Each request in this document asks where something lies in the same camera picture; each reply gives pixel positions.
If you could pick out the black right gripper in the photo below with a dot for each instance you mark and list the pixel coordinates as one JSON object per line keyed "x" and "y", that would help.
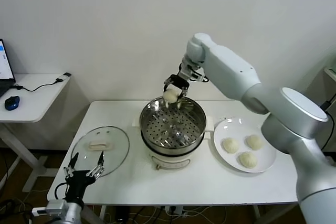
{"x": 178, "y": 82}

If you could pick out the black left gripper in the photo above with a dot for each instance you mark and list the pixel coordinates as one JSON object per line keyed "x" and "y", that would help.
{"x": 76, "y": 184}

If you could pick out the white steamed baozi bun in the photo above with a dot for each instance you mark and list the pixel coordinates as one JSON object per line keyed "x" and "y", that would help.
{"x": 231, "y": 145}
{"x": 170, "y": 96}
{"x": 254, "y": 142}
{"x": 247, "y": 160}

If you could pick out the round glass pot lid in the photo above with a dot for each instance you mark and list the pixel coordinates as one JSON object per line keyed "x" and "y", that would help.
{"x": 115, "y": 140}

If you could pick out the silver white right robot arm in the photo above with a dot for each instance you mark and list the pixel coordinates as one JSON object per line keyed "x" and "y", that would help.
{"x": 231, "y": 69}

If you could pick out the steel perforated steamer basket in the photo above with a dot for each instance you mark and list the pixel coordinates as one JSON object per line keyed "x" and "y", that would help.
{"x": 157, "y": 132}

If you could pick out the round white plate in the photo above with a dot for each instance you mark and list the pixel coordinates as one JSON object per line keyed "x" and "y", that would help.
{"x": 223, "y": 134}

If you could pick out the white electric cooker pot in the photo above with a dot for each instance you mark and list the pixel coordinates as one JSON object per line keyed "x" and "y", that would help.
{"x": 170, "y": 161}

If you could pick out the white side desk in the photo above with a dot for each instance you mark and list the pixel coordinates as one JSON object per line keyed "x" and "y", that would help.
{"x": 39, "y": 103}

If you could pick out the white power strip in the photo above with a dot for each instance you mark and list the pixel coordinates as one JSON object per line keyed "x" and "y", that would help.
{"x": 172, "y": 209}

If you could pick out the blue computer mouse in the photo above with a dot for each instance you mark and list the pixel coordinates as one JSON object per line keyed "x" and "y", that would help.
{"x": 11, "y": 102}

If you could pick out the black open laptop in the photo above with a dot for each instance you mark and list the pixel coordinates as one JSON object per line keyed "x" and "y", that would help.
{"x": 4, "y": 61}

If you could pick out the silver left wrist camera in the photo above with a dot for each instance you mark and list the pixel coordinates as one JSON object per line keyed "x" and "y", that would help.
{"x": 56, "y": 205}

